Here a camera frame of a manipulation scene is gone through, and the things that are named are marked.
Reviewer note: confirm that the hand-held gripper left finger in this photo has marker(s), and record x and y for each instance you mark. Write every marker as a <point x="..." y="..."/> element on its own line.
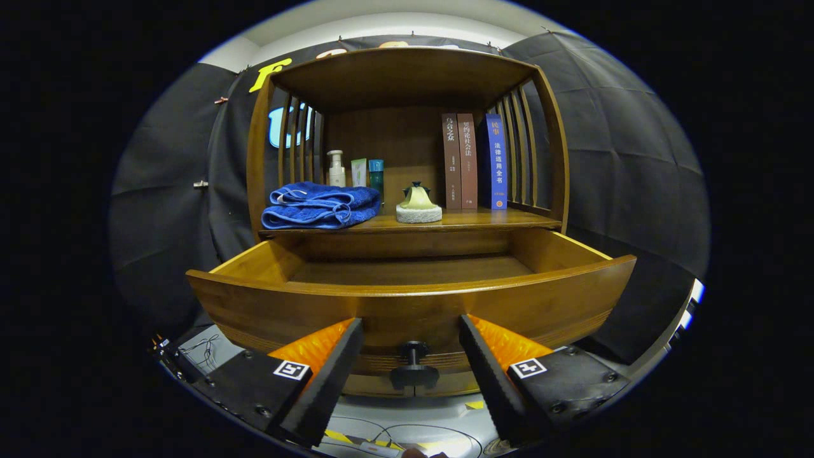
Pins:
<point x="324" y="388"/>

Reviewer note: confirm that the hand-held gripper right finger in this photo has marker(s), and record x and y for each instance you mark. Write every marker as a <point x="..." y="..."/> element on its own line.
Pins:
<point x="493" y="388"/>

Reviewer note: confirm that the wooden drawer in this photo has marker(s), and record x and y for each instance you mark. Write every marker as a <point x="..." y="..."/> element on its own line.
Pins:
<point x="413" y="305"/>

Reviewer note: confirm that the pale green scrubbing brush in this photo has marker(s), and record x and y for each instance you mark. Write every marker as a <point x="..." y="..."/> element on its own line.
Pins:
<point x="418" y="203"/>

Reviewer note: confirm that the wooden countertop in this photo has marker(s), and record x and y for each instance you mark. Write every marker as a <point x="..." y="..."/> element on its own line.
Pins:
<point x="483" y="219"/>

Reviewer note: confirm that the wooden cabinet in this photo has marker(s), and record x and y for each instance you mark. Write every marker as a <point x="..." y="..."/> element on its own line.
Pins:
<point x="381" y="140"/>

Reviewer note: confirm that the yellow tape piece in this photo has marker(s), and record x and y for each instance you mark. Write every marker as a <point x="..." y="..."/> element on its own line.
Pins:
<point x="474" y="405"/>

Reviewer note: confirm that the yellow black floor tape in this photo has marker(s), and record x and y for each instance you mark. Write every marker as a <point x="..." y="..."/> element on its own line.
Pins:
<point x="337" y="436"/>

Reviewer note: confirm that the black electronic box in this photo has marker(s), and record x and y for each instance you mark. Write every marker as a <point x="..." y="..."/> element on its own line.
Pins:
<point x="175" y="359"/>

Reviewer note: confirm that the blue folded towel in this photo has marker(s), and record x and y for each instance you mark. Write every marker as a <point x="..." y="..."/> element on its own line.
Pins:
<point x="318" y="207"/>

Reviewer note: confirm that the white panel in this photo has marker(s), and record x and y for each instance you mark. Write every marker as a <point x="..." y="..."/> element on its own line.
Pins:
<point x="690" y="315"/>

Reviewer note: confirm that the white pump bottle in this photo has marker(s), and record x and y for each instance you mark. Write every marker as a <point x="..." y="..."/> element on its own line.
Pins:
<point x="336" y="173"/>

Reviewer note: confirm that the white and green tube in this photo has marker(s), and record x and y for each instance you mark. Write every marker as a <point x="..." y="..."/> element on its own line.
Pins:
<point x="358" y="173"/>

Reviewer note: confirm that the teal capped bottle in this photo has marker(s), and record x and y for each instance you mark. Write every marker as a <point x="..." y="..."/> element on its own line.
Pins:
<point x="376" y="175"/>

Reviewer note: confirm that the blue book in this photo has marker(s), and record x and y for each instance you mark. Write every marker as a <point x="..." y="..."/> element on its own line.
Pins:
<point x="496" y="162"/>

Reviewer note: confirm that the reddish brown book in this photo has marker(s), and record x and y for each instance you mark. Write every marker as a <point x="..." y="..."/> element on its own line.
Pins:
<point x="468" y="162"/>

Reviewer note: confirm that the dark brown book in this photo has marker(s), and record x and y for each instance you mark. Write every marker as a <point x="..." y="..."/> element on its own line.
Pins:
<point x="451" y="162"/>

